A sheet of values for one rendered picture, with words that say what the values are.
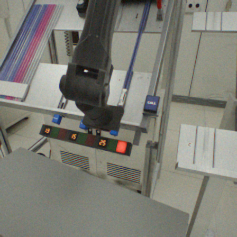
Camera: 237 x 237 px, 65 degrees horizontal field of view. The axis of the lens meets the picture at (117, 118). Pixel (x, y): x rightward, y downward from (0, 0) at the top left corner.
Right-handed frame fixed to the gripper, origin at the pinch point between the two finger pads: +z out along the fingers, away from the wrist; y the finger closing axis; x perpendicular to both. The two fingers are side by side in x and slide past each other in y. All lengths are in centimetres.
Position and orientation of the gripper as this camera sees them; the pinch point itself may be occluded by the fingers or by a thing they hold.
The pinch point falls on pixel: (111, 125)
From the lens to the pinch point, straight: 57.5
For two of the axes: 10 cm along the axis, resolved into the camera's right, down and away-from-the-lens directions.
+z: 2.4, 3.3, 9.1
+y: -9.4, -1.7, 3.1
